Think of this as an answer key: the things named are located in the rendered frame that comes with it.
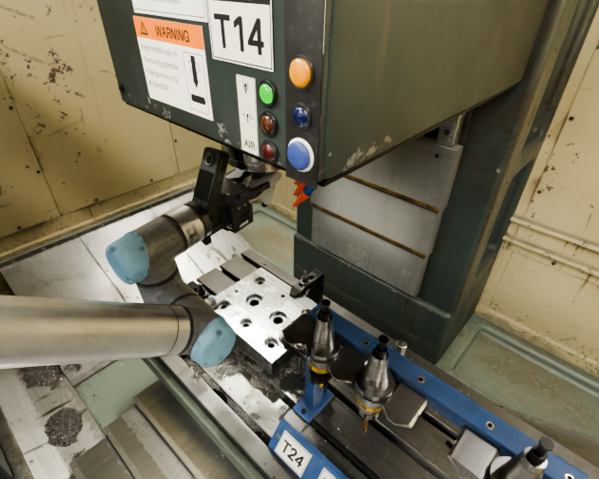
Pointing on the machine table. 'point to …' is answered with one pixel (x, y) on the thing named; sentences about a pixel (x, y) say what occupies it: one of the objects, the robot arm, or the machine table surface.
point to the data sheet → (196, 10)
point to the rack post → (309, 408)
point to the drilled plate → (250, 340)
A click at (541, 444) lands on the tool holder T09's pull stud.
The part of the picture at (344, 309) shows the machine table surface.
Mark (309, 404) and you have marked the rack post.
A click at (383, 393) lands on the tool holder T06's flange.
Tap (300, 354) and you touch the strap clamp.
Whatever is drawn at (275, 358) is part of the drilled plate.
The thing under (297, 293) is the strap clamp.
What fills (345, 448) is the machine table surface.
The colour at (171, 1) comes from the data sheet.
